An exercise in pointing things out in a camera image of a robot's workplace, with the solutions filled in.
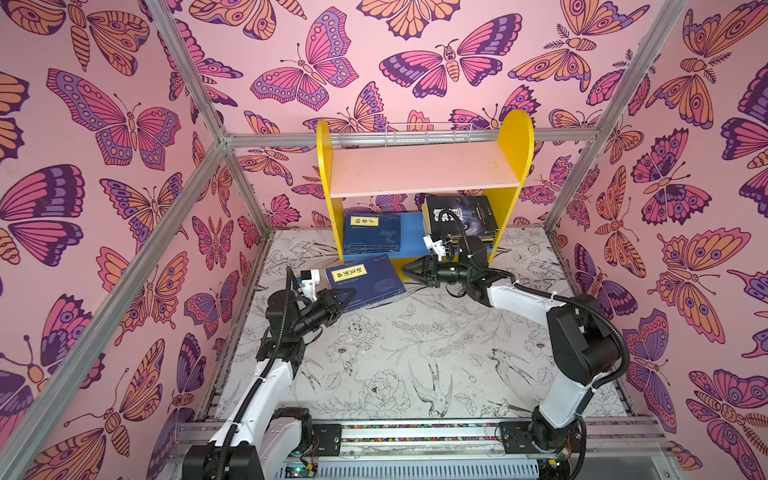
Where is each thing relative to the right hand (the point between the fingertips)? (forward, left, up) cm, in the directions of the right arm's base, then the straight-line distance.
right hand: (404, 269), depth 81 cm
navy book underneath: (+18, +10, -5) cm, 22 cm away
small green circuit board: (-43, +26, -24) cm, 56 cm away
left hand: (-8, +12, +1) cm, 15 cm away
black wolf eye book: (+22, -23, +1) cm, 32 cm away
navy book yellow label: (+3, +9, 0) cm, 9 cm away
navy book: (-4, +8, 0) cm, 9 cm away
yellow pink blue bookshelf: (+42, +2, -11) cm, 43 cm away
